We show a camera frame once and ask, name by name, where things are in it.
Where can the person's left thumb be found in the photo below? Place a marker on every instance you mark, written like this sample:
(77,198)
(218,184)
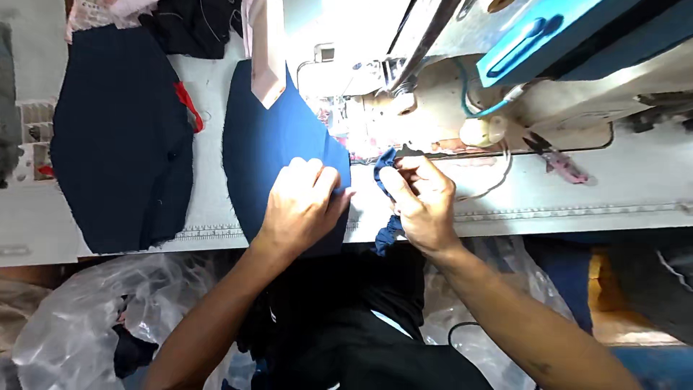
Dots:
(342,201)

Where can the person's right fingers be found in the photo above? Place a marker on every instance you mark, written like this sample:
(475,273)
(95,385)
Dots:
(416,183)

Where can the person's right forearm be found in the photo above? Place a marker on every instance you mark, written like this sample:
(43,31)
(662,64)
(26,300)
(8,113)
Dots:
(520,319)

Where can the person's left index finger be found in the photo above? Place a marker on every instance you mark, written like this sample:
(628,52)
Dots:
(327,181)

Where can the clear plastic compartment box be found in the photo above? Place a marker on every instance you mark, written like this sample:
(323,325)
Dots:
(38,116)

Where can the brown cloth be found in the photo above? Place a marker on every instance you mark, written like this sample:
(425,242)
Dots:
(19,309)

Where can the person's body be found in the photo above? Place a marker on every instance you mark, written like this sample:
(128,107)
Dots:
(352,336)

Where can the pale pink flat strip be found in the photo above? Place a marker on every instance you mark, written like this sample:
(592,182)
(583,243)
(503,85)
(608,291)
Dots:
(268,54)

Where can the gathered navy fabric strip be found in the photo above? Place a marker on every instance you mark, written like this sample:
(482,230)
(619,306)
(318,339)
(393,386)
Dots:
(387,235)

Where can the dark grey cloth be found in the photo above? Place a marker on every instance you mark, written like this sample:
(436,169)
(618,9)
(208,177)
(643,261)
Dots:
(652,281)

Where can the yellow fabric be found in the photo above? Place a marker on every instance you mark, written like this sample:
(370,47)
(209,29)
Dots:
(609,303)

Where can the person's right hand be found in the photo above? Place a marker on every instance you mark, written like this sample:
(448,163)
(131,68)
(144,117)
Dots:
(433,216)

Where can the person's left fingers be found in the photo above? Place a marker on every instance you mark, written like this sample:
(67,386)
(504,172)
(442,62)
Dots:
(303,169)

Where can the large clear plastic bag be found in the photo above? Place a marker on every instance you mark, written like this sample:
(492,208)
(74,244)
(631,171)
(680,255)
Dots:
(70,319)

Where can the small red scrap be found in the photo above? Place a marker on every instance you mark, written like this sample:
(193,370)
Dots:
(46,171)

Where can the red ribbon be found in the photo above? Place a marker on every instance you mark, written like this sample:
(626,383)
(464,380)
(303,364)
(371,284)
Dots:
(187,102)

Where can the black garment with thin piping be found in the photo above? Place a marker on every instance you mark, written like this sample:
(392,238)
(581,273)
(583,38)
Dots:
(192,30)

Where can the blue fabric panel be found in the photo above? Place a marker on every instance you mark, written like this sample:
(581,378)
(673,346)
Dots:
(270,141)

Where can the pink lace fabric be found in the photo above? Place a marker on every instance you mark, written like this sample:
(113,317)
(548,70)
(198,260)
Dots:
(97,16)

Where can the navy cloth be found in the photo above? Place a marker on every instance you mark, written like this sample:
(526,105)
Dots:
(566,276)

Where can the blue box with clip print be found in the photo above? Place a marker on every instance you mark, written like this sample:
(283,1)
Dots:
(563,38)

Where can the flat blue object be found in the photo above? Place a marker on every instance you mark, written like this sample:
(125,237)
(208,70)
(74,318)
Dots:
(660,368)

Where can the white sewing machine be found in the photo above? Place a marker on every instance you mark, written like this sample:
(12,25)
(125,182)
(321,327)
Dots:
(574,108)

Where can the person's right index finger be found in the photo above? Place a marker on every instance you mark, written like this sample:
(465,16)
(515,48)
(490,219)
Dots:
(422,164)

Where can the person's left hand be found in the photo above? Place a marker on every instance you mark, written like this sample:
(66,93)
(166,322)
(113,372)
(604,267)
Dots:
(296,211)

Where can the dark navy fabric panel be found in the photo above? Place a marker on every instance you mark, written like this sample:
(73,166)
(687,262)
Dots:
(122,141)

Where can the white measuring tape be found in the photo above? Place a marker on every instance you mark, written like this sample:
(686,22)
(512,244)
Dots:
(574,210)

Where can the person's right thumb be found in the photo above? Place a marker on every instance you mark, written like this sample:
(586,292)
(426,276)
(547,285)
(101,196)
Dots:
(397,188)

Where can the person's left forearm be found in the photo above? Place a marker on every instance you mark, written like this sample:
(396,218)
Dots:
(222,317)

